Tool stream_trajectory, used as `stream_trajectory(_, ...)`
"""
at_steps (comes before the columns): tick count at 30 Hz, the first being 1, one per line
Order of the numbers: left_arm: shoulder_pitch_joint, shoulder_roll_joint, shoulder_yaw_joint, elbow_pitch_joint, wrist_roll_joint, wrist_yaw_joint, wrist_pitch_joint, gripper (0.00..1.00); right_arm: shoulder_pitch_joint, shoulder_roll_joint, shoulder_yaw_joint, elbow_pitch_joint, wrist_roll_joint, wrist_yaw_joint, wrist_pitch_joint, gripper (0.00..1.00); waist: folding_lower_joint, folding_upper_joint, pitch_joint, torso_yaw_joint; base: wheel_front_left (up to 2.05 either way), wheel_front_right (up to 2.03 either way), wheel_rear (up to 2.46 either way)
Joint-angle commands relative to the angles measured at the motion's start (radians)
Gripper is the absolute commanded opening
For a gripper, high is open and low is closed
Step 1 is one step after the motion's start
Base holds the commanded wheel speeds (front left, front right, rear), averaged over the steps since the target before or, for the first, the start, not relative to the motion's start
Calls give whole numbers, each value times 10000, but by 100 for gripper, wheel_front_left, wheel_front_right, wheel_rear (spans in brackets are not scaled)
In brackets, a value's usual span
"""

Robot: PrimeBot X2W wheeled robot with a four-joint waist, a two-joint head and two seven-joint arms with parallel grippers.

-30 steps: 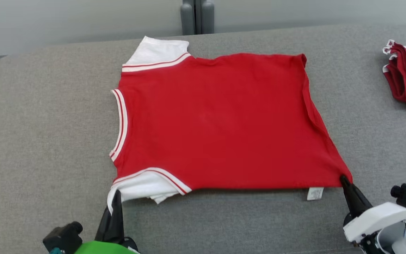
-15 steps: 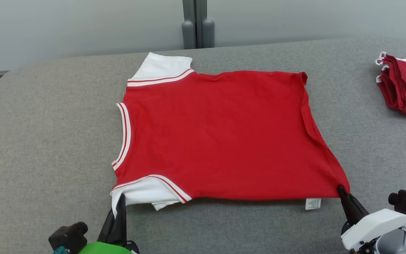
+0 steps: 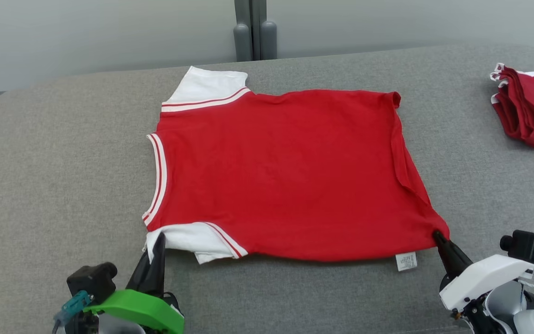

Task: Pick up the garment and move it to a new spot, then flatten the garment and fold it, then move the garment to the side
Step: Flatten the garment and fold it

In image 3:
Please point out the grey fabric sofa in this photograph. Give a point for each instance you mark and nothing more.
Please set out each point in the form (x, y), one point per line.
(63, 185)

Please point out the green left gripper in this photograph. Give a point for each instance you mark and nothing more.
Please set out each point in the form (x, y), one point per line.
(142, 308)

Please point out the teal left camera connector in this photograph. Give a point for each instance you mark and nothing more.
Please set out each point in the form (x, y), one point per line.
(74, 306)

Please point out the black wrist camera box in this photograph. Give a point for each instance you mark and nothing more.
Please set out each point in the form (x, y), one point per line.
(526, 246)
(91, 280)

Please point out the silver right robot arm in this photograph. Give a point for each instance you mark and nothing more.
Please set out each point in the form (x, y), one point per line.
(512, 311)

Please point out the red shirt with white sleeves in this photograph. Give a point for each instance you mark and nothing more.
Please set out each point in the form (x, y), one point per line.
(285, 171)

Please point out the grey double partition post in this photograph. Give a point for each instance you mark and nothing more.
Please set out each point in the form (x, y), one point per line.
(255, 32)

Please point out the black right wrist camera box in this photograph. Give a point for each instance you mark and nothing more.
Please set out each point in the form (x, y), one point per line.
(526, 246)

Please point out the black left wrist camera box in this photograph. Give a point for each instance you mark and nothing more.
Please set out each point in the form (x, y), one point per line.
(91, 280)

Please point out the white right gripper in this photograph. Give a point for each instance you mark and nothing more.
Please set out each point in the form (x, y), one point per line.
(485, 278)

